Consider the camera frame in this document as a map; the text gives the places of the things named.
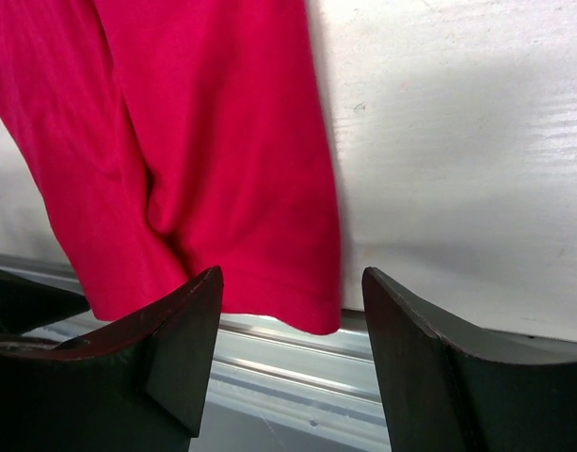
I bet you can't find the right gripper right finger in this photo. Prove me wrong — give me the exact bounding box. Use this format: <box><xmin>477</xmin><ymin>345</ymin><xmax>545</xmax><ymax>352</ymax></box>
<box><xmin>361</xmin><ymin>267</ymin><xmax>577</xmax><ymax>451</ymax></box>

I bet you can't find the crimson t-shirt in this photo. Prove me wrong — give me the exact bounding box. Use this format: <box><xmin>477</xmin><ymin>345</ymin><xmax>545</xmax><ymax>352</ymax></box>
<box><xmin>0</xmin><ymin>1</ymin><xmax>342</xmax><ymax>334</ymax></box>

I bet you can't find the aluminium mounting rail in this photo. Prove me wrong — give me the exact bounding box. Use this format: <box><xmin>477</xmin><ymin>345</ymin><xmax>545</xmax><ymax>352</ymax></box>
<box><xmin>0</xmin><ymin>254</ymin><xmax>388</xmax><ymax>451</ymax></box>

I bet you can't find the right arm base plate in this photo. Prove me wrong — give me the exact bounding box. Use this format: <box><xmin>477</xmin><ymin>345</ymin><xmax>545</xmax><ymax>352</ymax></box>
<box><xmin>0</xmin><ymin>269</ymin><xmax>89</xmax><ymax>334</ymax></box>

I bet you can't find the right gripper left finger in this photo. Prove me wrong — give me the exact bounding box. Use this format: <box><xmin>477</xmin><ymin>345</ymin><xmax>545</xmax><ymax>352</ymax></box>
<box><xmin>0</xmin><ymin>267</ymin><xmax>223</xmax><ymax>451</ymax></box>

